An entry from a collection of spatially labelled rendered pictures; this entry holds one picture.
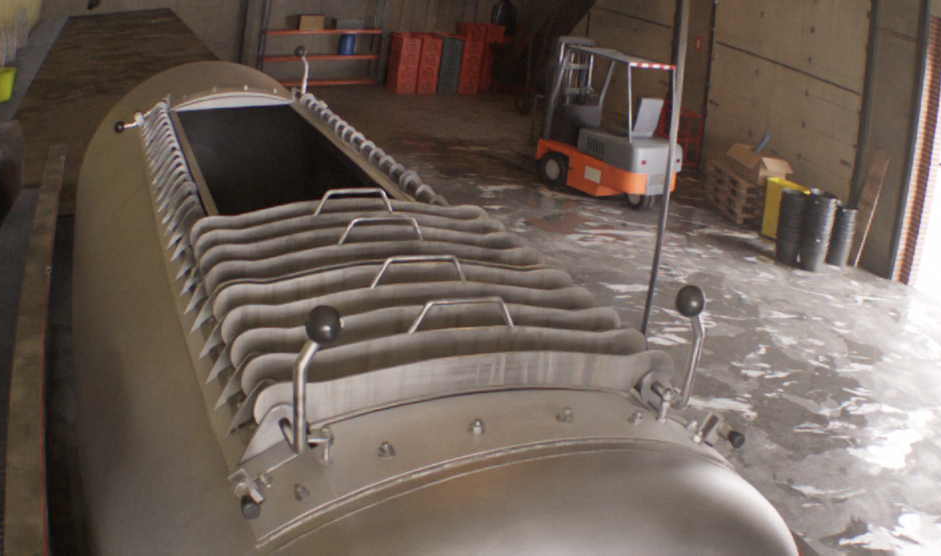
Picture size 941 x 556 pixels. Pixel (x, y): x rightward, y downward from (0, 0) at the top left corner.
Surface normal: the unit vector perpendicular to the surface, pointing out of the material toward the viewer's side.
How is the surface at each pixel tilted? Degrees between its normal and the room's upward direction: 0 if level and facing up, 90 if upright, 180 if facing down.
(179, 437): 40
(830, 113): 90
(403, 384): 90
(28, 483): 0
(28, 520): 0
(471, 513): 24
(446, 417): 7
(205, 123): 104
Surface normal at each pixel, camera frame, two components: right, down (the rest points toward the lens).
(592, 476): 0.22, -0.83
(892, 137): -0.91, 0.05
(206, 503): -0.50, -0.68
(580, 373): 0.40, 0.37
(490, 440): 0.04, -0.92
